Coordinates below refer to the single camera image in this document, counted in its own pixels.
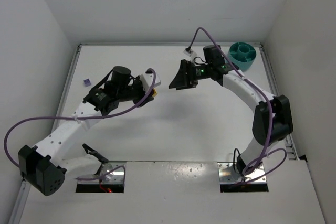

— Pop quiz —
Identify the yellow lego brick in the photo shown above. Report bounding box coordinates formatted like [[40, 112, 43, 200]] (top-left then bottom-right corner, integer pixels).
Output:
[[152, 89, 158, 98]]

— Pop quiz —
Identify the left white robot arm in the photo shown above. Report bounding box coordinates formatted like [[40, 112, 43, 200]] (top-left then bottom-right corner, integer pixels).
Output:
[[18, 66, 161, 196]]

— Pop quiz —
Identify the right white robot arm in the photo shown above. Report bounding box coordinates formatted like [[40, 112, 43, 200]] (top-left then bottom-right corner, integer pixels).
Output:
[[169, 45, 293, 176]]

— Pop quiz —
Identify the small purple lego brick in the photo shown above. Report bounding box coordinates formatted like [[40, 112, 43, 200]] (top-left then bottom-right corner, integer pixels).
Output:
[[83, 79, 91, 87]]

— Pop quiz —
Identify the teal divided round container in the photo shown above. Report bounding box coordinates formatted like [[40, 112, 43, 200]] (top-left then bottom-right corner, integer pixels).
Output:
[[227, 42, 257, 72]]

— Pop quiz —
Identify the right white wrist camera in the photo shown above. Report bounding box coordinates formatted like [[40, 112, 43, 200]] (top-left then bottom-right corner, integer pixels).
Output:
[[184, 47, 197, 63]]

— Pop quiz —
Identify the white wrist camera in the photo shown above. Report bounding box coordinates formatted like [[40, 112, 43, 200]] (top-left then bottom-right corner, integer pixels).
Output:
[[140, 73, 161, 92], [184, 47, 197, 63]]

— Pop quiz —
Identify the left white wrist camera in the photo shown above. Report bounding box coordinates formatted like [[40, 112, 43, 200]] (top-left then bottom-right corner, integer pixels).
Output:
[[140, 73, 161, 92]]

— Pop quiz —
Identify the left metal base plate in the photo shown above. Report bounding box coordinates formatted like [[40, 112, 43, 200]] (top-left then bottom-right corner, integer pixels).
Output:
[[76, 163, 126, 185]]

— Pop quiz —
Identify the metal base plate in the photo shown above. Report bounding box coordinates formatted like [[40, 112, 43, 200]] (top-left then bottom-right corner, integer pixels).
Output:
[[218, 162, 267, 184], [76, 163, 126, 185]]

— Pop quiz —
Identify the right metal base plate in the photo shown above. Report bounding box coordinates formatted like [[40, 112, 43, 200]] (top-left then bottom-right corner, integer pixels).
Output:
[[218, 162, 267, 184]]

